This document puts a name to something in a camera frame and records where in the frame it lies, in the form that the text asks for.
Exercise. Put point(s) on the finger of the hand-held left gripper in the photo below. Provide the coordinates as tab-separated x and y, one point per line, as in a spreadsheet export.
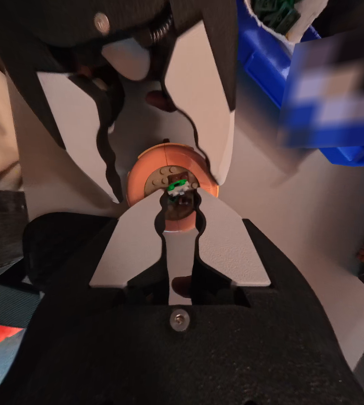
74	120
204	95

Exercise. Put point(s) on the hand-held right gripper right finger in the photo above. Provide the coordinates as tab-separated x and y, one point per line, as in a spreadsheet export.
232	250

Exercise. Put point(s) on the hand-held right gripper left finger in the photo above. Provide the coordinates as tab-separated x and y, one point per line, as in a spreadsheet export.
128	250

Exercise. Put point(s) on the blue plastic bin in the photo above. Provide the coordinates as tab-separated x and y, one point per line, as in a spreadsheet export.
261	63

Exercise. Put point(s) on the terracotta lego flower pot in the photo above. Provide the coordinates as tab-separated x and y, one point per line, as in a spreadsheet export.
141	177

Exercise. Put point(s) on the bright green lego plate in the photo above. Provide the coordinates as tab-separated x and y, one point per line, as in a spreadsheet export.
175	186

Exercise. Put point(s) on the small lego pieces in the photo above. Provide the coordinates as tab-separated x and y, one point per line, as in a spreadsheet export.
277	12

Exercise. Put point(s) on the small torn white paper bag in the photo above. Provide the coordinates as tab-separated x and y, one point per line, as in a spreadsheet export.
308	22

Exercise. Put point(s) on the person's left hand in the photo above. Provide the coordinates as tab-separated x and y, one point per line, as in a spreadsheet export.
160	101

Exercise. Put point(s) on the person's right hand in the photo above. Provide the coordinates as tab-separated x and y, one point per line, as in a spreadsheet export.
182	286

